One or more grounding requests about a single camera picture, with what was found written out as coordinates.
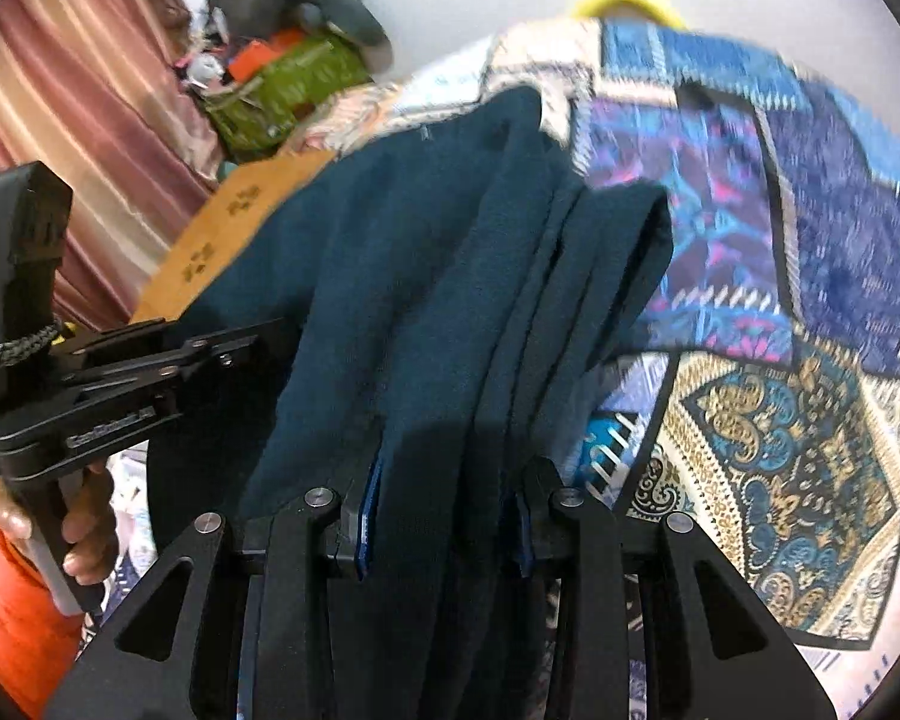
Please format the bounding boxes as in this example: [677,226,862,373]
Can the wooden board with paw prints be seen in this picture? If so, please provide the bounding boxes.
[130,154,338,325]

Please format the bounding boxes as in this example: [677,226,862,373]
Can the pink striped curtain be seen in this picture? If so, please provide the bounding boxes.
[0,0,224,332]

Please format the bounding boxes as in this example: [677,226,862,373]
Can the orange packet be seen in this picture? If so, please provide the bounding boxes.
[225,28,306,85]

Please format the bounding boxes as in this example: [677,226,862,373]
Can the green patterned bag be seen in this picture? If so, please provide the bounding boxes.
[202,34,377,164]

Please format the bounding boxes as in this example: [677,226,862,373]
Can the person's left hand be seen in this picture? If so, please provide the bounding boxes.
[0,456,122,578]

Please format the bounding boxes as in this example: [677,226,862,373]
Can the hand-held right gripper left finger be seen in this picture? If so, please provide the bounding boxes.
[45,456,388,720]

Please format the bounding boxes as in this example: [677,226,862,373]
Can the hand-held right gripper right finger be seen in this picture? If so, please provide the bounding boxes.
[516,456,835,720]

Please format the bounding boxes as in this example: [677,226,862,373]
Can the patchwork printed blanket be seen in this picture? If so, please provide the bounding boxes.
[105,15,900,720]

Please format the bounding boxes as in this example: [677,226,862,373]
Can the person's left forearm orange sleeve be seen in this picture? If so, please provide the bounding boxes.
[0,523,85,720]

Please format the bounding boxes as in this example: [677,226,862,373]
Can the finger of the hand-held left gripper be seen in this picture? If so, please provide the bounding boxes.
[71,349,267,402]
[60,317,284,365]

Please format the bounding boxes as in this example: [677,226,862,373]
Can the dark teal pants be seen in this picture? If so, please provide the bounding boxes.
[146,86,676,720]

